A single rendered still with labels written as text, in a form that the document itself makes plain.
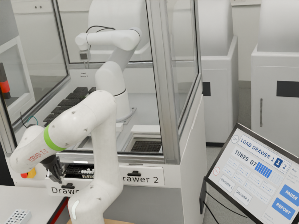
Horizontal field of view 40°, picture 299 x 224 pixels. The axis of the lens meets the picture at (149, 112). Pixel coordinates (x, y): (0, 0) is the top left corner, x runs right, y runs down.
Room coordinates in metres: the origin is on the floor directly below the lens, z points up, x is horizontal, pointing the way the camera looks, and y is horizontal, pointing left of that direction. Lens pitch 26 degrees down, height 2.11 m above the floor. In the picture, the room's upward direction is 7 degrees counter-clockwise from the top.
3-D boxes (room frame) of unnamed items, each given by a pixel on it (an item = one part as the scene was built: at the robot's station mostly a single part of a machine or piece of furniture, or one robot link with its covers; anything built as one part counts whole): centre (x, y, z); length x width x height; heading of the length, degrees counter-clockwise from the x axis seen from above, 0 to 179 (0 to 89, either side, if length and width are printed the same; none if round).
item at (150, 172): (1.82, 0.11, 0.87); 0.29 x 0.02 x 0.11; 73
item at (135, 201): (2.36, 0.22, 0.40); 1.03 x 0.95 x 0.80; 73
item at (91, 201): (1.37, 0.30, 1.02); 0.16 x 0.13 x 0.19; 146
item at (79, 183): (1.78, 0.45, 0.87); 0.29 x 0.02 x 0.11; 73
